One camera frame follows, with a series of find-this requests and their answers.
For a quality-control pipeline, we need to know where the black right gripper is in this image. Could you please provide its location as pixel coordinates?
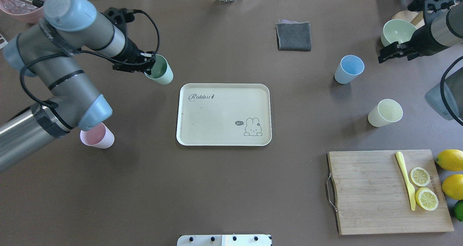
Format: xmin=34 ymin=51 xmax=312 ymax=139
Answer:
xmin=378 ymin=40 xmax=422 ymax=64

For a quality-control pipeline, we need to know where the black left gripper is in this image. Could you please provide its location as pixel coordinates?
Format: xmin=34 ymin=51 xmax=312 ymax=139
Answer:
xmin=112 ymin=40 xmax=156 ymax=73

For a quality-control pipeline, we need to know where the green cup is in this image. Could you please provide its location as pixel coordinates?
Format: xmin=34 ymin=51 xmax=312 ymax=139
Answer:
xmin=144 ymin=54 xmax=174 ymax=85

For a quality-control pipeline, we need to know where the blue cup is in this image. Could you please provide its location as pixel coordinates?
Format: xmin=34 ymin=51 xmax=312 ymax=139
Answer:
xmin=334 ymin=55 xmax=365 ymax=84

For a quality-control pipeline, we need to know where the cream cup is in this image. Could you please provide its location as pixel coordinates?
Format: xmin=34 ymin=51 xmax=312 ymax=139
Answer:
xmin=368 ymin=99 xmax=403 ymax=127

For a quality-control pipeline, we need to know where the pink cup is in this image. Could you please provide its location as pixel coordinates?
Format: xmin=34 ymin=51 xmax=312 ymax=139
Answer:
xmin=80 ymin=122 xmax=115 ymax=149

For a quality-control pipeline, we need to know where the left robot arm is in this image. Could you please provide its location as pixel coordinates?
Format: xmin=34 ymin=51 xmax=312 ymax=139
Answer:
xmin=0 ymin=0 xmax=173 ymax=171

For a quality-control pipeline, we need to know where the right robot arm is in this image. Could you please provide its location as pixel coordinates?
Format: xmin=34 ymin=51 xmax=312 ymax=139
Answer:
xmin=378 ymin=0 xmax=463 ymax=124

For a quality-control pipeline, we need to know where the cream rabbit tray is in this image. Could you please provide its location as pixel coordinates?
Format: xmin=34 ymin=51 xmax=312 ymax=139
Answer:
xmin=176 ymin=83 xmax=272 ymax=147

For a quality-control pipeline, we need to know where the wooden cup tree stand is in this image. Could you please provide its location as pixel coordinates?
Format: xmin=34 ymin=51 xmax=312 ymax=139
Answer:
xmin=391 ymin=0 xmax=458 ymax=26

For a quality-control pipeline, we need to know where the green bowl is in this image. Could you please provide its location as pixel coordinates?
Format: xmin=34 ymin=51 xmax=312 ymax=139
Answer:
xmin=381 ymin=20 xmax=417 ymax=47

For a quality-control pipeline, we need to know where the yellow plastic knife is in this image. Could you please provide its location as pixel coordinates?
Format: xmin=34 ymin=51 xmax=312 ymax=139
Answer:
xmin=395 ymin=151 xmax=416 ymax=211

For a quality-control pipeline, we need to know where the whole yellow lemon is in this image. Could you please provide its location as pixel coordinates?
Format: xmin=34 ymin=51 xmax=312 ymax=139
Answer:
xmin=442 ymin=174 xmax=463 ymax=200
xmin=436 ymin=149 xmax=463 ymax=171

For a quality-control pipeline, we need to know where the grey folded cloth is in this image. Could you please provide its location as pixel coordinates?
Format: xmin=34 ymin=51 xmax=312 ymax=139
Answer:
xmin=276 ymin=20 xmax=312 ymax=52

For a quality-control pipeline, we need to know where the pink bowl with ice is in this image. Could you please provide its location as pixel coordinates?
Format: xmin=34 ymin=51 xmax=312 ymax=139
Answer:
xmin=0 ymin=0 xmax=45 ymax=24

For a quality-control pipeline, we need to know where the wooden cutting board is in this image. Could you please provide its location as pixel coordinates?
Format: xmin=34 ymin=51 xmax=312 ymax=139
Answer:
xmin=327 ymin=150 xmax=454 ymax=236

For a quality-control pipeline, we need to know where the green lime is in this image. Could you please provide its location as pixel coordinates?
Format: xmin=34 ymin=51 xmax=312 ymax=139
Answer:
xmin=453 ymin=200 xmax=463 ymax=222

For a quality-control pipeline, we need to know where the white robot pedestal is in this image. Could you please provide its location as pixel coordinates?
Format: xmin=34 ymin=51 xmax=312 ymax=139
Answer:
xmin=177 ymin=234 xmax=273 ymax=246

